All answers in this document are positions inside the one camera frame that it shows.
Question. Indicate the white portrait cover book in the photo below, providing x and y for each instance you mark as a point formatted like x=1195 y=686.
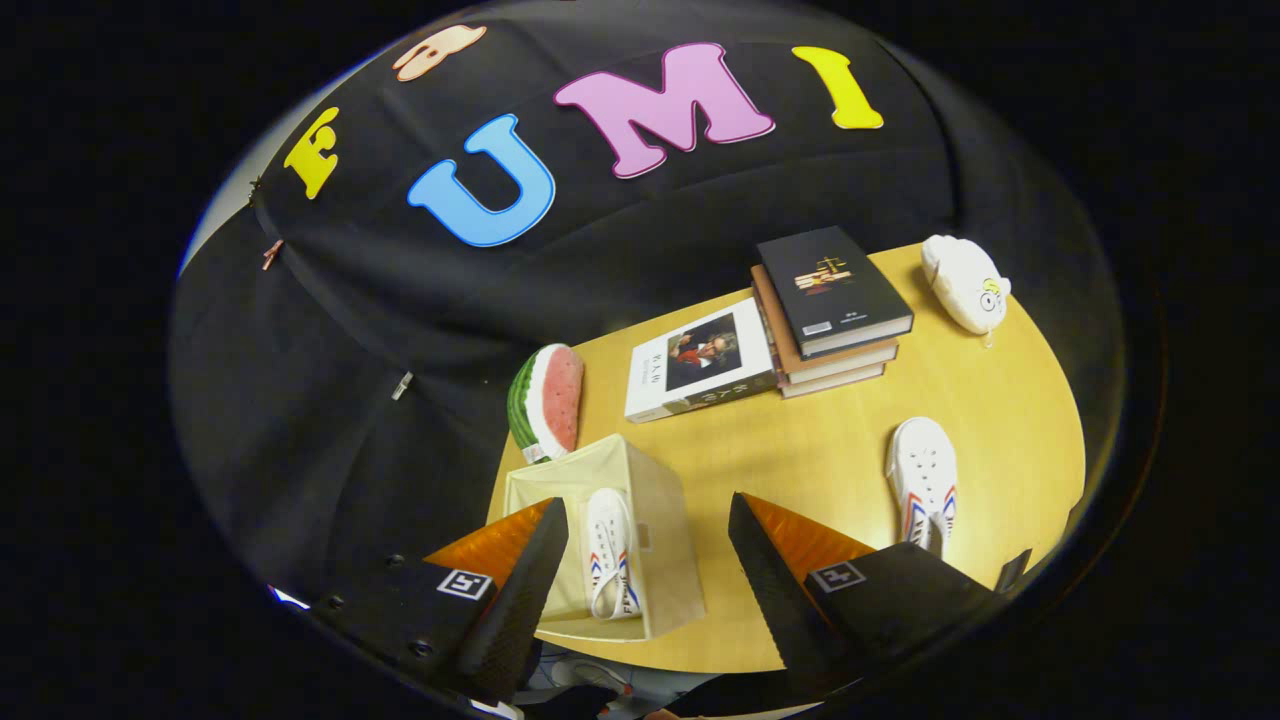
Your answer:
x=650 y=385

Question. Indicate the watermelon slice plush toy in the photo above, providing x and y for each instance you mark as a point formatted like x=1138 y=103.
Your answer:
x=555 y=400

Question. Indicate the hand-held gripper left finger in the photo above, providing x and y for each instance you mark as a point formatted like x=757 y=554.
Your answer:
x=520 y=610

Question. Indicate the pink clothespin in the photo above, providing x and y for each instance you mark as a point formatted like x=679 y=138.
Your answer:
x=271 y=254

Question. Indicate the black cover book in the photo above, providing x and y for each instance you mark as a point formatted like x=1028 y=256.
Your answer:
x=830 y=290

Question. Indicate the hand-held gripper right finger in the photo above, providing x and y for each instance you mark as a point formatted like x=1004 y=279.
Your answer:
x=775 y=610

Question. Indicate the white plush pouch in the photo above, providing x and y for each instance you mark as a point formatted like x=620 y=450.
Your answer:
x=960 y=280

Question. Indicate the black backdrop cloth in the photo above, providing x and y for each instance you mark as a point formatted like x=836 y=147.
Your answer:
x=350 y=330

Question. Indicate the beige fabric storage box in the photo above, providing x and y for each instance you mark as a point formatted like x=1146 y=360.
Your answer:
x=660 y=500

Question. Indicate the person's clothing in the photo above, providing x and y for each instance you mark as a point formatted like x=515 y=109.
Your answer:
x=660 y=685

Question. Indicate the white canvas shoe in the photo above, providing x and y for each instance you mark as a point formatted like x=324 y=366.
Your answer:
x=608 y=530
x=920 y=460

